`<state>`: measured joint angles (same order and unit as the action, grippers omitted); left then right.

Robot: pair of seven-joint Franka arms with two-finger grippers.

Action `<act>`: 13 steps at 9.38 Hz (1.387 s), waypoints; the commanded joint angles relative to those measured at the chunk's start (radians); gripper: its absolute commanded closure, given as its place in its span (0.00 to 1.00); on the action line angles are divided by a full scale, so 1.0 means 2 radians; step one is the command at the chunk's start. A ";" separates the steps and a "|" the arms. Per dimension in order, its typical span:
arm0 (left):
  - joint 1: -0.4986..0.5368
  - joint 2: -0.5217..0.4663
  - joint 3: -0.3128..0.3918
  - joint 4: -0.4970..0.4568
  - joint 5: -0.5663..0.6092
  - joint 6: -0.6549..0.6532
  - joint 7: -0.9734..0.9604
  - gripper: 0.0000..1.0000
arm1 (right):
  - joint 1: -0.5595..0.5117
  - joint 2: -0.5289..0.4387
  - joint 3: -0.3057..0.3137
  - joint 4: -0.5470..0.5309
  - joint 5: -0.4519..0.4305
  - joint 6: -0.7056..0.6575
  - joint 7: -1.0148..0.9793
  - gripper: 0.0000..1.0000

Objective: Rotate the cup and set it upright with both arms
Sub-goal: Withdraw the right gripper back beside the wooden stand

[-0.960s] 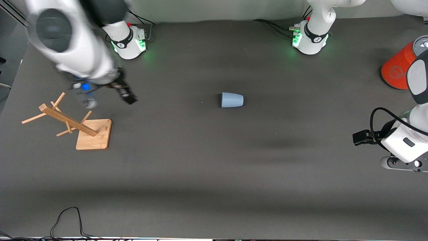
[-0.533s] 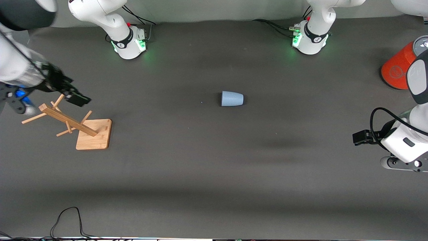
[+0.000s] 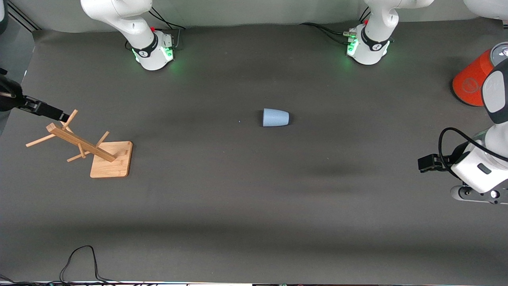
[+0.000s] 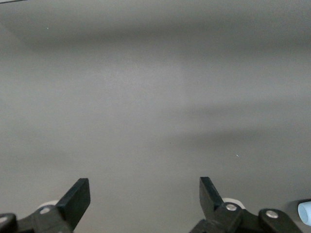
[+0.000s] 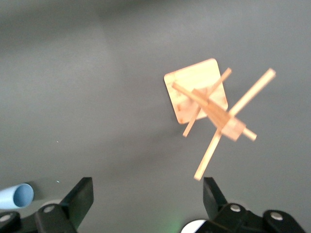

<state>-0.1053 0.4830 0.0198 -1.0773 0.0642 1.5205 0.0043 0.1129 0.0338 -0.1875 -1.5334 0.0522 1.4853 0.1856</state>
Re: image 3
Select light blue cup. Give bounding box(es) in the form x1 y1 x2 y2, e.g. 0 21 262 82
262 108 291 128

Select wooden mug rack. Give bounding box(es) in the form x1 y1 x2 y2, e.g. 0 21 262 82
25 109 134 179

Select orange cone-shaped container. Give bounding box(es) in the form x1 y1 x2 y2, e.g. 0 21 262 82
452 41 508 107

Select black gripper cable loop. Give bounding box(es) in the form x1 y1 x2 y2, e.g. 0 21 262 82
438 127 508 179

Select dark metal rail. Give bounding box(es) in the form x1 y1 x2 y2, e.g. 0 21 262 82
7 3 41 32

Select black right arm base cables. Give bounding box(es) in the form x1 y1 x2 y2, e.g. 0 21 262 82
148 6 189 50

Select black arm base cables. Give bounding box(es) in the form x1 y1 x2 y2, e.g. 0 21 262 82
299 6 372 45
148 6 189 50

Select black cable on table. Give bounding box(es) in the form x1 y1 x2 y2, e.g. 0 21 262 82
59 245 121 285

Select black left arm base cables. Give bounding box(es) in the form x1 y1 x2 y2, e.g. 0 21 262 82
299 6 372 45

